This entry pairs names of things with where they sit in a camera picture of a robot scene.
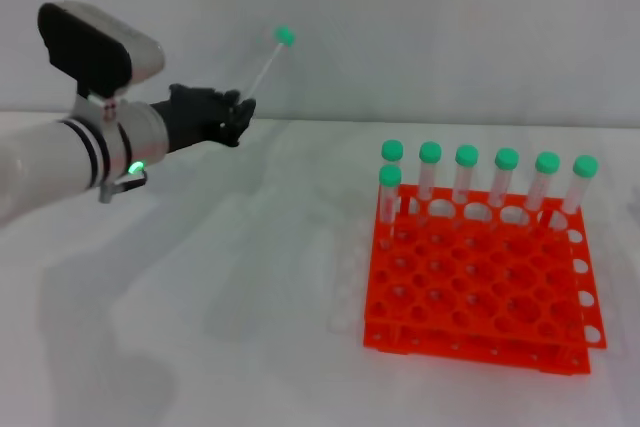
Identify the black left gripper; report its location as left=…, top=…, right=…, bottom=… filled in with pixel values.
left=148, top=83, right=258, bottom=154

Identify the clear test tube green cap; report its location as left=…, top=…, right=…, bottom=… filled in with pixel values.
left=417, top=141, right=443, bottom=226
left=552, top=155, right=600, bottom=233
left=451, top=144, right=480, bottom=228
left=378, top=164, right=403, bottom=251
left=487, top=147, right=520, bottom=231
left=522, top=150, right=561, bottom=231
left=244, top=24, right=297, bottom=99
left=380, top=139, right=412, bottom=218

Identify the orange test tube rack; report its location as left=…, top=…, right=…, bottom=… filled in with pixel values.
left=362, top=182, right=608, bottom=377

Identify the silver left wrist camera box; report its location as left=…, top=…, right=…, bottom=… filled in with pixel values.
left=37, top=0, right=167, bottom=99

